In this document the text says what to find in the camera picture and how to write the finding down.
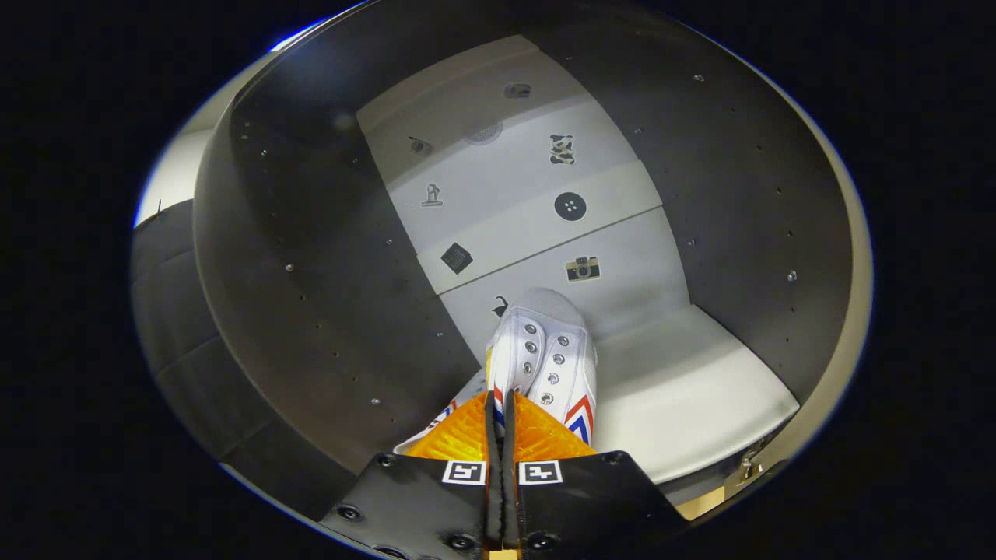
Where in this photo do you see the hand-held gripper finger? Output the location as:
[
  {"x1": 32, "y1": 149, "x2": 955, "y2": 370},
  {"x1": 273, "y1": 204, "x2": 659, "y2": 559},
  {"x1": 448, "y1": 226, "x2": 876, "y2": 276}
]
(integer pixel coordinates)
[
  {"x1": 319, "y1": 389, "x2": 503, "y2": 560},
  {"x1": 502, "y1": 389, "x2": 689, "y2": 560}
]

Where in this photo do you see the black backdrop cloth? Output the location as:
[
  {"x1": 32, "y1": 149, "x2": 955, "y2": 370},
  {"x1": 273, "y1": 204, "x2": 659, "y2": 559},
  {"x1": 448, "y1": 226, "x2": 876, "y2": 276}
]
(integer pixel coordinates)
[{"x1": 131, "y1": 198, "x2": 328, "y2": 514}]

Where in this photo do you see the white canvas shoe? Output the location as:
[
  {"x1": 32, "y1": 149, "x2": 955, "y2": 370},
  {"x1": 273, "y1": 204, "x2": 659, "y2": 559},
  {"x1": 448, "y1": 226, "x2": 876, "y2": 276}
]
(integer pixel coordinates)
[
  {"x1": 393, "y1": 372, "x2": 493, "y2": 456},
  {"x1": 486, "y1": 288, "x2": 598, "y2": 446}
]

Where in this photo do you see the dark grey shoe cabinet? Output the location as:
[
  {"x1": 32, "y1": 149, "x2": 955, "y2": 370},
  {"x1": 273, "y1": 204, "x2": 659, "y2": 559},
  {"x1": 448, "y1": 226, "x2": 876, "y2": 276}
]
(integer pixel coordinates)
[{"x1": 193, "y1": 0, "x2": 853, "y2": 522}]

